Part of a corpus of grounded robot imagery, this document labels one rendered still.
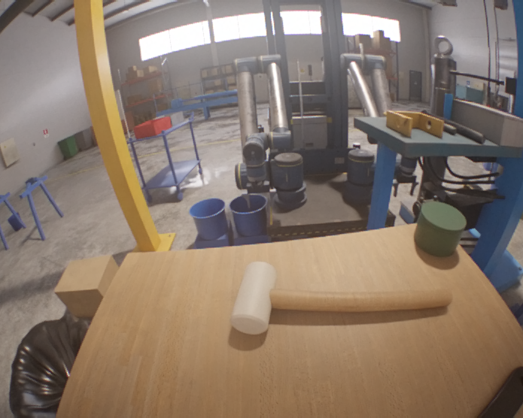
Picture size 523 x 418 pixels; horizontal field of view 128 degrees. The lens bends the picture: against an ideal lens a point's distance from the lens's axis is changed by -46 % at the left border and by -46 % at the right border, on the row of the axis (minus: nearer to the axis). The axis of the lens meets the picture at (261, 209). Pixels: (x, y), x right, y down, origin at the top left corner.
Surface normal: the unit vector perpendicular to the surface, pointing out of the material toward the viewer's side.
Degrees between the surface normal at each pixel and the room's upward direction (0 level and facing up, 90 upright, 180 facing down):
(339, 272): 0
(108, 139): 90
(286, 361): 0
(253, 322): 90
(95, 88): 90
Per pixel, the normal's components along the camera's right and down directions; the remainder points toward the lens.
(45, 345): 0.65, -0.12
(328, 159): -0.03, 0.52
